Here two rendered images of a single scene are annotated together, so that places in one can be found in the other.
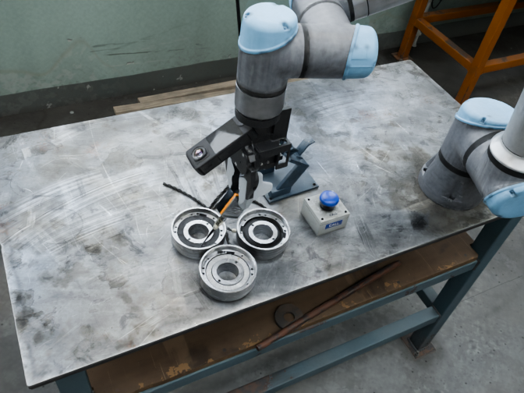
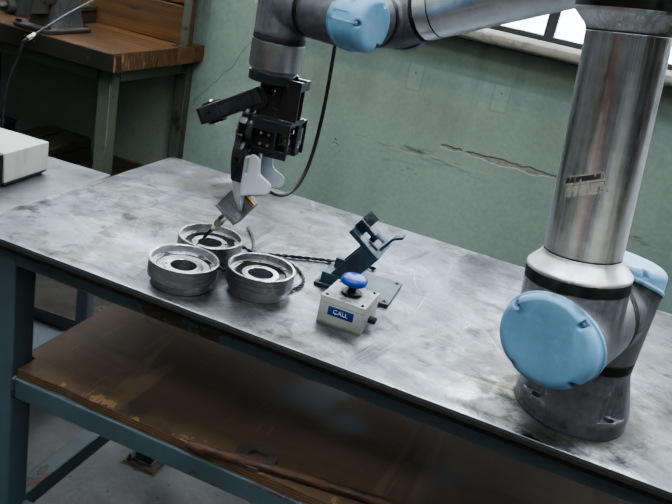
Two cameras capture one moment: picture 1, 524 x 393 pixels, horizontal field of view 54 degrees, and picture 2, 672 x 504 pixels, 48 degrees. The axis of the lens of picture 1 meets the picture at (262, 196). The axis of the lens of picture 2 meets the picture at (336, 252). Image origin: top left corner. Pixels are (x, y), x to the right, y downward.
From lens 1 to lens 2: 0.94 m
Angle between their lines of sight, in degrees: 47
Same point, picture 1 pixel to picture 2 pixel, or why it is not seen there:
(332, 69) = (316, 16)
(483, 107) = not seen: hidden behind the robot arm
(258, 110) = (254, 54)
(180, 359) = (117, 397)
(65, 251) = (111, 207)
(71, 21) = (420, 226)
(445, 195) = (530, 386)
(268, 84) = (264, 22)
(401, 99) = not seen: hidden behind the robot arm
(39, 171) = (176, 180)
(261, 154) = (254, 119)
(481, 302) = not seen: outside the picture
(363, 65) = (344, 19)
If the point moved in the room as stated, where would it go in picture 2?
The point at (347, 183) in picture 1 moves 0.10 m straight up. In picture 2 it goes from (426, 325) to (442, 267)
